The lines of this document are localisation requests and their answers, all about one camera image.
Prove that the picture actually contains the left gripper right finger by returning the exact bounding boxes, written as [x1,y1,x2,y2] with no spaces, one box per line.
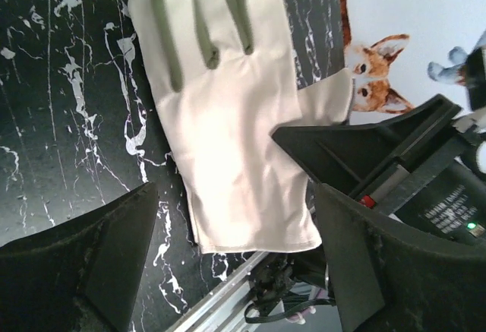
[315,184,485,331]

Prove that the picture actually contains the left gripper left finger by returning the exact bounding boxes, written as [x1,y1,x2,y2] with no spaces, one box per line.
[1,182,158,331]

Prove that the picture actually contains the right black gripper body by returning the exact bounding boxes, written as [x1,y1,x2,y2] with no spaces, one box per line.
[360,134,485,245]

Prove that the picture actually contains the white glove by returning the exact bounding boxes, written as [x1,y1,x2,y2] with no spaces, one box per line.
[128,0,353,254]

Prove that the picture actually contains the aluminium front rail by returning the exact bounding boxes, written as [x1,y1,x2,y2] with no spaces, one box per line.
[168,251,276,332]

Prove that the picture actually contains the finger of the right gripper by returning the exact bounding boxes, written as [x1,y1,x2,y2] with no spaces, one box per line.
[272,94,462,198]

